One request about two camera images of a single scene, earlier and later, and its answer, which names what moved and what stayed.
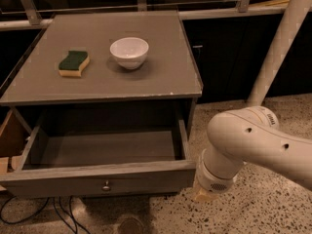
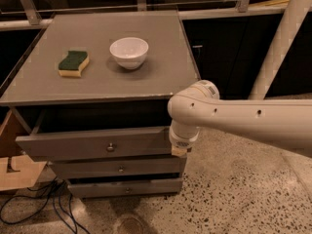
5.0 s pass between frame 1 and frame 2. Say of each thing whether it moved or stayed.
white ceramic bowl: stayed
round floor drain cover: stayed
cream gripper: moved
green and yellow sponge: stayed
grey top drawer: moved
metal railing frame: stayed
